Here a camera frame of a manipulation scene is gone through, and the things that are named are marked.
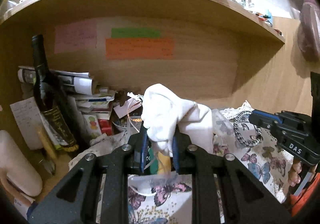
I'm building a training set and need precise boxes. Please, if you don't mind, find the black white braided bracelet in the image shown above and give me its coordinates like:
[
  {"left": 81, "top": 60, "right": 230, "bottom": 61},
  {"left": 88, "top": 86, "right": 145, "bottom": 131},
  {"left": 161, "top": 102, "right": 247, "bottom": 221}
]
[{"left": 233, "top": 110, "right": 263, "bottom": 148}]

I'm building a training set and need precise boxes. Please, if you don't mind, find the white soft cloth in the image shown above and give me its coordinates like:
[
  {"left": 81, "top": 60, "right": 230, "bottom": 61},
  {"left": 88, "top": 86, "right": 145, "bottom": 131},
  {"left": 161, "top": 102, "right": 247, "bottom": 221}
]
[{"left": 141, "top": 83, "right": 213, "bottom": 157}]

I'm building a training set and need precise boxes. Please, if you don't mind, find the person right hand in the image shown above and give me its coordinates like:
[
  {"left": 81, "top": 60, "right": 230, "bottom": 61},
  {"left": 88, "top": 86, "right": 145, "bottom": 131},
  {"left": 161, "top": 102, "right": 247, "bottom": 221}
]
[{"left": 288, "top": 158, "right": 302, "bottom": 187}]

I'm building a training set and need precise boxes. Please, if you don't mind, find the butterfly print lace cloth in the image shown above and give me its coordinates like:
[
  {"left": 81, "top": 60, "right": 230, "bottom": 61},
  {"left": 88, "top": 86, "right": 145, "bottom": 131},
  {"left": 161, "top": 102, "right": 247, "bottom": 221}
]
[{"left": 68, "top": 100, "right": 296, "bottom": 224}]

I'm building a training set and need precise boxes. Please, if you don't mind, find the stack of papers and books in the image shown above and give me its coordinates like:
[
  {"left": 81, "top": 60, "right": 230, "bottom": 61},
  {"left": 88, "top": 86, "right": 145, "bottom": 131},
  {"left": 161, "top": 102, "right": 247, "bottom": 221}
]
[{"left": 17, "top": 65, "right": 118, "bottom": 140}]

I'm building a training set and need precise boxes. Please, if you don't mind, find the yellow candle stick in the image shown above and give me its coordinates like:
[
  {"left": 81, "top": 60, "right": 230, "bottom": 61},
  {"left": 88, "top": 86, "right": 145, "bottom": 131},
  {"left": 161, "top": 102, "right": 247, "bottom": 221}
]
[{"left": 36, "top": 125, "right": 57, "bottom": 160}]

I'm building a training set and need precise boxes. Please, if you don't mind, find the dark wine bottle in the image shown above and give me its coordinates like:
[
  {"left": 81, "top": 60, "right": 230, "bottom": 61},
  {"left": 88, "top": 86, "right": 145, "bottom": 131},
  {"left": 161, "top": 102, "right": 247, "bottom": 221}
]
[{"left": 31, "top": 35, "right": 80, "bottom": 154}]

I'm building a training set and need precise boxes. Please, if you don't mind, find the orange paper note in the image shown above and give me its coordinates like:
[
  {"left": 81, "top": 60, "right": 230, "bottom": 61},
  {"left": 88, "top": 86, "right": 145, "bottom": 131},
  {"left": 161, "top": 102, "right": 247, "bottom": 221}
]
[{"left": 105, "top": 38, "right": 175, "bottom": 60}]

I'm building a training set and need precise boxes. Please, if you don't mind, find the handwritten white paper note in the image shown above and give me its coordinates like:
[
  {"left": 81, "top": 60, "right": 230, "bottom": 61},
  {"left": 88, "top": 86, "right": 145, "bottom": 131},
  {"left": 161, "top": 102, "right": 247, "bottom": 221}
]
[{"left": 10, "top": 97, "right": 43, "bottom": 150}]

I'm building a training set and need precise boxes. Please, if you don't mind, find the green paper note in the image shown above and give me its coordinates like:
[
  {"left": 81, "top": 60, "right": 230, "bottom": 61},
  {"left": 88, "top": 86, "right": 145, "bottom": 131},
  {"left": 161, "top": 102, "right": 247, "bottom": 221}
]
[{"left": 111, "top": 28, "right": 161, "bottom": 38}]

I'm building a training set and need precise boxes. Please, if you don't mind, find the maroon curtain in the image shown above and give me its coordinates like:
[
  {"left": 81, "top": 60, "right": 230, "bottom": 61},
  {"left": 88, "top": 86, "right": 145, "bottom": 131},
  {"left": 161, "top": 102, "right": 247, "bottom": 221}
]
[{"left": 288, "top": 0, "right": 319, "bottom": 62}]

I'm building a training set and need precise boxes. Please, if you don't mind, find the pink paper note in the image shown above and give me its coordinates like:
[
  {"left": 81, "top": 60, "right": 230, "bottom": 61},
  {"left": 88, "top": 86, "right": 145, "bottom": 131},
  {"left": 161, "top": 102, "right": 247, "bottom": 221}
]
[{"left": 54, "top": 18, "right": 97, "bottom": 54}]

